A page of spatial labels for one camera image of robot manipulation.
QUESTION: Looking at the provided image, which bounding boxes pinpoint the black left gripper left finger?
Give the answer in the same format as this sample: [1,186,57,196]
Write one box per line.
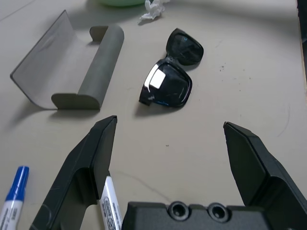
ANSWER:
[28,115,118,230]

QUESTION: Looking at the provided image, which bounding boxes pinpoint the white marker blue cap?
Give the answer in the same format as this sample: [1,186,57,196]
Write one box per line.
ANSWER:
[0,166,30,230]

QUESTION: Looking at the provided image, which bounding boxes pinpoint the white tissue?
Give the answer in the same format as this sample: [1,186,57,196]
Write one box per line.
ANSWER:
[138,0,171,24]

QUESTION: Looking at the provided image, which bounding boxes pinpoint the black sunglasses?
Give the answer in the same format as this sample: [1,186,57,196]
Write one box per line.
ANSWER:
[138,28,204,108]

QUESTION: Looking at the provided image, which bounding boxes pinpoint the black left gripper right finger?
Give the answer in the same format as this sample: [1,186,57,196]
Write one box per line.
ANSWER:
[223,121,307,230]

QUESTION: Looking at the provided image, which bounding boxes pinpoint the grey glasses case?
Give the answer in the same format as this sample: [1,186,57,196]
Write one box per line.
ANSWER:
[10,10,125,111]

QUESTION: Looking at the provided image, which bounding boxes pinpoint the green plastic plate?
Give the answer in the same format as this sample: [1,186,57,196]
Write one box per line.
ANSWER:
[97,0,146,7]

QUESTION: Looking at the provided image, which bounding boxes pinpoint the white marker black cap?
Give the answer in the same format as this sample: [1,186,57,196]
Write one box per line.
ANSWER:
[99,172,123,230]

